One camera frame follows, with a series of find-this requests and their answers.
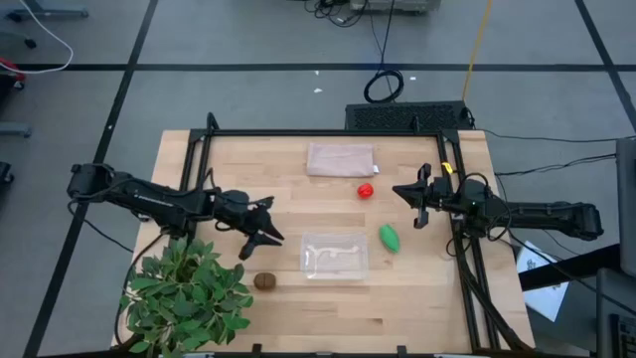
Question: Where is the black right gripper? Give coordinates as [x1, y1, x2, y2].
[392, 162, 461, 230]

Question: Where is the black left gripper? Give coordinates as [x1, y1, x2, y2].
[211, 188, 285, 262]

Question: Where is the brown toy kiwi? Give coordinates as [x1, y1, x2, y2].
[252, 271, 277, 291]

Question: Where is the green ribbed toy vegetable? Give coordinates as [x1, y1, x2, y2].
[378, 223, 401, 255]

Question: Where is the clear plastic tupperware container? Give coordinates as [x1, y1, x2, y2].
[299, 232, 370, 280]

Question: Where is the black perforated computer case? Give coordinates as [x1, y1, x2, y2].
[344, 100, 474, 132]

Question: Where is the pink folded cloth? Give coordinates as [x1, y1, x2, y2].
[305, 142, 381, 179]

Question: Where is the green artificial potted plant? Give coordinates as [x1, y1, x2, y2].
[117, 237, 254, 357]

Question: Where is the white paper sheet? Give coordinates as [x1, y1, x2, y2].
[516, 241, 570, 322]

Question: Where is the black desk beam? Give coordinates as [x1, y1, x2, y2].
[519, 243, 622, 292]

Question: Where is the grey device box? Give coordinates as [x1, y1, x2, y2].
[350, 0, 441, 14]

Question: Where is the grey cabinet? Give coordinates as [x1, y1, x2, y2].
[615, 137, 636, 277]

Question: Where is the grey furniture foot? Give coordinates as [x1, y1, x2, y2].
[7, 0, 89, 21]
[0, 122, 33, 138]

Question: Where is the black chair caster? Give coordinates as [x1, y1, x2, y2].
[0, 30, 39, 50]

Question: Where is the red cart part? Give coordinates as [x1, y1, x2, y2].
[0, 57, 26, 84]

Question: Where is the black metal rig frame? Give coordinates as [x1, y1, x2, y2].
[178, 111, 536, 355]

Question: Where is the black coiled cable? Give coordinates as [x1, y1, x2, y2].
[363, 0, 405, 104]

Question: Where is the thin black floor cable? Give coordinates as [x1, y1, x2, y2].
[494, 153, 617, 177]
[479, 127, 636, 143]

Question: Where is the yellow cable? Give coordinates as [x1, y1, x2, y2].
[461, 0, 495, 102]

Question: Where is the black cable bundle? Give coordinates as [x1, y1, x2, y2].
[302, 0, 372, 29]

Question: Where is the white cable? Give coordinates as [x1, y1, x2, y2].
[0, 0, 75, 76]

